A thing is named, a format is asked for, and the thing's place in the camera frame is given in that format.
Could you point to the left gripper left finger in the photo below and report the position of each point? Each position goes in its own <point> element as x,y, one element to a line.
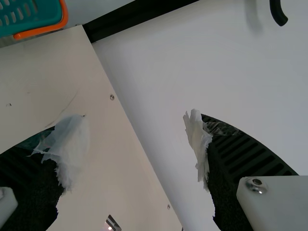
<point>31,183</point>

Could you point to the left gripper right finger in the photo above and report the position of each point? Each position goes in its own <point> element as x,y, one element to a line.
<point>240,168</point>

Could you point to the teal shopping basket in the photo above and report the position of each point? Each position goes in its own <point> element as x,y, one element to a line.
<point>29,21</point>

